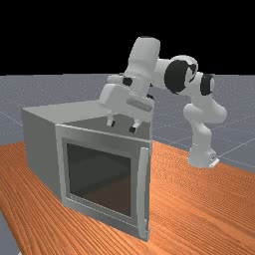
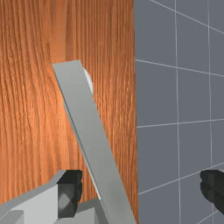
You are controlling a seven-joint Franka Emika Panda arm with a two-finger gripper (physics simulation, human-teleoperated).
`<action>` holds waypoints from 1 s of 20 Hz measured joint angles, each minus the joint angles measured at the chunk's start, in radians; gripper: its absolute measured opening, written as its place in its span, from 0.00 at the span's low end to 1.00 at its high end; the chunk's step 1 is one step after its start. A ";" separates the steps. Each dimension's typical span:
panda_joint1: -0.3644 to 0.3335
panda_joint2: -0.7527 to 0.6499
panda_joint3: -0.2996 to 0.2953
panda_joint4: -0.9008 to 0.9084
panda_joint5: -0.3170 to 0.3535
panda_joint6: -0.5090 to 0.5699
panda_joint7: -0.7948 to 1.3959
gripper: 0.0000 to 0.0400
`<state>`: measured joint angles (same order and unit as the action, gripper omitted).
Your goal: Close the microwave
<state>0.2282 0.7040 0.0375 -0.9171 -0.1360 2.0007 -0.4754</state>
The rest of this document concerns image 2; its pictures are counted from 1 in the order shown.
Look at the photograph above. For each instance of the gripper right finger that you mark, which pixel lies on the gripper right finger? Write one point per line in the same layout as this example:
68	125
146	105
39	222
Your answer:
214	189

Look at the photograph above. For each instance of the grey microwave door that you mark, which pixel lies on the grey microwave door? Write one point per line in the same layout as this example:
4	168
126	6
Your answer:
93	140

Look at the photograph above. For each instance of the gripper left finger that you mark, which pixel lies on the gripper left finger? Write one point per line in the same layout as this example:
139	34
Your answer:
35	204

